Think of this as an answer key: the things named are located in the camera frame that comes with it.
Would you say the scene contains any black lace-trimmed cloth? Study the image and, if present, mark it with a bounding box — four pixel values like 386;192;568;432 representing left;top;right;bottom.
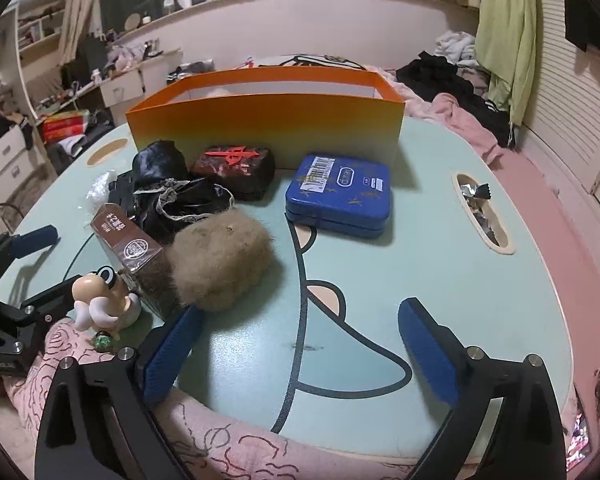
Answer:
131;140;238;246

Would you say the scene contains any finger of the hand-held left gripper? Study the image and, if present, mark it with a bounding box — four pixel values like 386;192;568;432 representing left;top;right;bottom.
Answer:
20;274;87;322
0;226;60;271

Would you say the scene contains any red carton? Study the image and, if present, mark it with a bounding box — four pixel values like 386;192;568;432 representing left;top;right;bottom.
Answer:
41;109;92;143

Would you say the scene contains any dark block with red emblem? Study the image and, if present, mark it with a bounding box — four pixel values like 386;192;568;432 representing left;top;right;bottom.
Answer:
189;145;277;202

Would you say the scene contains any green hanging garment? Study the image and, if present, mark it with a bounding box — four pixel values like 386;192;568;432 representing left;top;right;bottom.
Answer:
475;0;538;126

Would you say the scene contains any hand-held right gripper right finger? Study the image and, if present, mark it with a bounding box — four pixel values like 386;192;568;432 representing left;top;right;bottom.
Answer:
397;297;568;480

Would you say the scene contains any white drawer cabinet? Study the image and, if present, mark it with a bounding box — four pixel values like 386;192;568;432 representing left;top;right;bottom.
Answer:
0;125;33;201

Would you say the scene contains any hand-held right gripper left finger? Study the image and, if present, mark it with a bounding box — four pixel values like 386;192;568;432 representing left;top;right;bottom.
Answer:
34;305;206;480

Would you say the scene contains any pink crumpled cloth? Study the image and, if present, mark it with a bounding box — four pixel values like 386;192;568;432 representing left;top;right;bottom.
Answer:
375;65;506;166

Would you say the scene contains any white clothes pile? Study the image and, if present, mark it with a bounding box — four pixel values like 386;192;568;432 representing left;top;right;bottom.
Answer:
434;30;488;68

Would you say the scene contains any white louvered door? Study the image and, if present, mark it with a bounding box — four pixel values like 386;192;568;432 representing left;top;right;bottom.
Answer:
522;0;600;221

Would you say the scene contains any beige furry ball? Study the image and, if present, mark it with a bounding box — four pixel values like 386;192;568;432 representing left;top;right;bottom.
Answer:
170;209;276;313

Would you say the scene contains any black cable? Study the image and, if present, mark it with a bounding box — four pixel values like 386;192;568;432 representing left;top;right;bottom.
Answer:
0;202;31;241

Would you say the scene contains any pile of foil wrappers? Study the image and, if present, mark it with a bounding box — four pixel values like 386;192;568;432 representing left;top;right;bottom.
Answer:
459;180;506;248

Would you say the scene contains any white cartoon figurine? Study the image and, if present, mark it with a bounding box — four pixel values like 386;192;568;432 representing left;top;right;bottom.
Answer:
71;267;142;333

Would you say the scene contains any brown packet box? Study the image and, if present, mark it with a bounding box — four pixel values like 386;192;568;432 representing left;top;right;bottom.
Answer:
90;202;181;321

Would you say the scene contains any pink bed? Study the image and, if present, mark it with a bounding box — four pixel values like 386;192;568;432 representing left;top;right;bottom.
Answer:
480;125;600;461

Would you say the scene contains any blue tin box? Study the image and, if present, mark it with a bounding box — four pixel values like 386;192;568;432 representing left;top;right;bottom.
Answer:
285;154;393;240

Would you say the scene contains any cartoon printed cushion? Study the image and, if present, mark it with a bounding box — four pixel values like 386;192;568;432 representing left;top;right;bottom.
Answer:
240;54;376;73

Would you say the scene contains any white bookshelf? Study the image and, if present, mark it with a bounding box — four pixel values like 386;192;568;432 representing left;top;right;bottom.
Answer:
15;0;68;68

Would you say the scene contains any orange cardboard box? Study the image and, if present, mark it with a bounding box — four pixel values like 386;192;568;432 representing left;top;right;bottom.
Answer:
125;66;407;167

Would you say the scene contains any colourful packet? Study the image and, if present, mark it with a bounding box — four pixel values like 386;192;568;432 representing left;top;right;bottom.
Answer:
565;400;593;471

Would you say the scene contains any beige curtain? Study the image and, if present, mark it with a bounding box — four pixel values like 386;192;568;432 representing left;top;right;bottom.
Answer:
60;0;101;66

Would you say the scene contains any white cluttered desk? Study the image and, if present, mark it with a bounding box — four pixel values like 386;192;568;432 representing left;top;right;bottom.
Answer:
35;47;183;116

